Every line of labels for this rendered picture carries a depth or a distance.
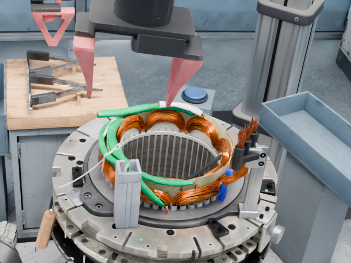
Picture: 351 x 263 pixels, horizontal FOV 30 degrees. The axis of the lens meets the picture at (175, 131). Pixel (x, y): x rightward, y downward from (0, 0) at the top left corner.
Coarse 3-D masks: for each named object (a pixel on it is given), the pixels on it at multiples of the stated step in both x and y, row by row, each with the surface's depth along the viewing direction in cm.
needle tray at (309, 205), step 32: (288, 96) 118; (288, 128) 110; (320, 128) 117; (288, 160) 114; (320, 160) 105; (288, 192) 117; (320, 192) 109; (288, 224) 119; (320, 224) 114; (288, 256) 121; (320, 256) 121
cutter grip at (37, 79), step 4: (32, 76) 110; (36, 76) 110; (40, 76) 110; (44, 76) 110; (48, 76) 110; (52, 76) 110; (32, 80) 111; (36, 80) 110; (40, 80) 110; (44, 80) 110; (48, 80) 110; (52, 80) 110; (44, 84) 111; (48, 84) 111; (52, 84) 111
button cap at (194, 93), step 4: (188, 88) 121; (192, 88) 121; (196, 88) 121; (200, 88) 121; (184, 92) 120; (188, 92) 120; (192, 92) 120; (196, 92) 120; (200, 92) 120; (204, 92) 120; (184, 96) 120; (188, 96) 119; (192, 96) 119; (196, 96) 119; (200, 96) 119; (204, 96) 119; (192, 100) 119; (196, 100) 119; (200, 100) 119
